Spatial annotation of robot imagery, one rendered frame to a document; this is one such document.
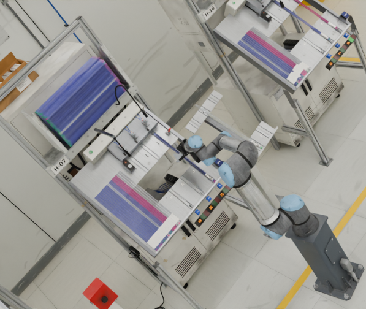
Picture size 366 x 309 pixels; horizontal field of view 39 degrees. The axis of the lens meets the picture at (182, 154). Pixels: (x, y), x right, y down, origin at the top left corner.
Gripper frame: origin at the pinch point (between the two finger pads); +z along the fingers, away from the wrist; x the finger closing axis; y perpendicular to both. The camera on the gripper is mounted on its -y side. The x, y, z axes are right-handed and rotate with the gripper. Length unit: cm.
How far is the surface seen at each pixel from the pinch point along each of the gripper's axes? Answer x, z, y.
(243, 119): -85, 92, -23
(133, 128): 7.4, 9.4, 34.7
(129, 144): 17.3, 8.1, 29.7
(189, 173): 6.3, 4.0, -10.5
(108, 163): 34.0, 14.7, 31.3
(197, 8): -83, 5, 59
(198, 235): 23, 50, -49
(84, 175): 50, 16, 37
